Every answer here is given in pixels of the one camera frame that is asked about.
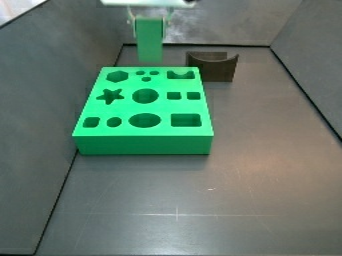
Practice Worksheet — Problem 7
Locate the black arch holder bracket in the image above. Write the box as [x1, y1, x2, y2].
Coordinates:
[186, 51, 240, 82]

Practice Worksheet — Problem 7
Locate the green arch block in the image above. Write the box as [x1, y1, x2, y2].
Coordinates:
[135, 16, 164, 62]

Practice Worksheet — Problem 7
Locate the green shape sorter board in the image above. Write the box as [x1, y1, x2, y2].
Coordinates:
[73, 67, 214, 155]

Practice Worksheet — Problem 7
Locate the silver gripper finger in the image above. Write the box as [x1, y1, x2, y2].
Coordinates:
[127, 6, 137, 38]
[164, 7, 176, 38]

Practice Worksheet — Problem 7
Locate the grey gripper body plate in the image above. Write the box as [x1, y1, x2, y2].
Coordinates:
[101, 0, 198, 8]

